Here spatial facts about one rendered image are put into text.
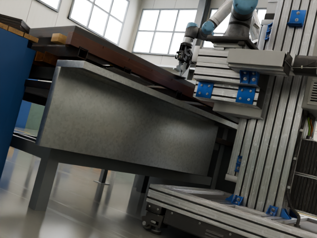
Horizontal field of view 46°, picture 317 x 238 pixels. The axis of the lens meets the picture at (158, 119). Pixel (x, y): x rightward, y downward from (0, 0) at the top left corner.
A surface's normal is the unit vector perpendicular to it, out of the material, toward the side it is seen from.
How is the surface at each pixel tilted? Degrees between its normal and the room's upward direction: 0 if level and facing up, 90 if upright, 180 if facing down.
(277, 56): 90
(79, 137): 90
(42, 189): 90
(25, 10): 90
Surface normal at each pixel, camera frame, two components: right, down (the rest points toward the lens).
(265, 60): -0.53, -0.19
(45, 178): 0.73, 0.13
